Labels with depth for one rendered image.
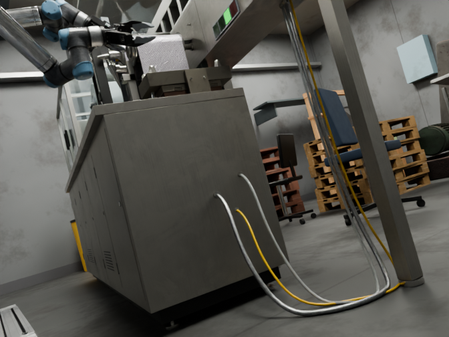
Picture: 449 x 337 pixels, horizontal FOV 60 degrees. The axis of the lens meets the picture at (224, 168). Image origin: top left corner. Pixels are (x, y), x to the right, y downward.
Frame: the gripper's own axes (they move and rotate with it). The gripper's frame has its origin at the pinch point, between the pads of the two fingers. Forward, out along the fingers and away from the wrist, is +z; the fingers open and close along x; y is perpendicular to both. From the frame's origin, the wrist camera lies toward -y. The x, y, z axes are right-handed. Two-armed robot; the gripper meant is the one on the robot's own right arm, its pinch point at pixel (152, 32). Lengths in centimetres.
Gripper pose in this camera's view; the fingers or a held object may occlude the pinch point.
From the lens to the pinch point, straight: 169.7
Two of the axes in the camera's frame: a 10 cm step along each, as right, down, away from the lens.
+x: 0.3, 8.9, 4.6
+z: 9.1, -2.2, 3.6
